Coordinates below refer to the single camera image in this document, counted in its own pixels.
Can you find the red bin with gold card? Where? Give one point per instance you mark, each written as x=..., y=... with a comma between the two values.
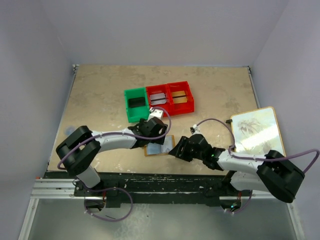
x=185, y=108

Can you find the green plastic bin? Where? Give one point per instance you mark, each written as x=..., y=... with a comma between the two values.
x=135, y=114

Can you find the gold card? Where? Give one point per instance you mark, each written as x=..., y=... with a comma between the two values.
x=179, y=97

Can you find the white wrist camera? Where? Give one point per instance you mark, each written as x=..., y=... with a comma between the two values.
x=195, y=129
x=155, y=113

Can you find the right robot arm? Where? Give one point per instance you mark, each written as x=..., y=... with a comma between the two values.
x=280, y=178

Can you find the white board with wooden frame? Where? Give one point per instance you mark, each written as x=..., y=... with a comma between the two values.
x=256, y=132

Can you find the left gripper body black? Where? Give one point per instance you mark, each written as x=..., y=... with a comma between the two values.
x=155, y=136

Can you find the black card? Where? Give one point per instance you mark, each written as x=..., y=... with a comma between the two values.
x=136, y=102

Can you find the aluminium frame rail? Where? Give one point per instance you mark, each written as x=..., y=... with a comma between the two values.
x=53, y=189

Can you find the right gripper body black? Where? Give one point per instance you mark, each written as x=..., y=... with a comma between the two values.
x=183, y=148

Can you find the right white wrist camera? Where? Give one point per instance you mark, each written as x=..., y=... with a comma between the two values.
x=195, y=129

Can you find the silver card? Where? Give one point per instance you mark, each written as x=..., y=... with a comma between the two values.
x=158, y=99

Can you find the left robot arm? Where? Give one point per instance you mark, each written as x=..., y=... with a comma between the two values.
x=79, y=149

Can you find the red bin with silver card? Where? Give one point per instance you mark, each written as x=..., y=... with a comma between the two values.
x=169, y=106

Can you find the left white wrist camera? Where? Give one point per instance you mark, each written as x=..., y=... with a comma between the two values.
x=155, y=113

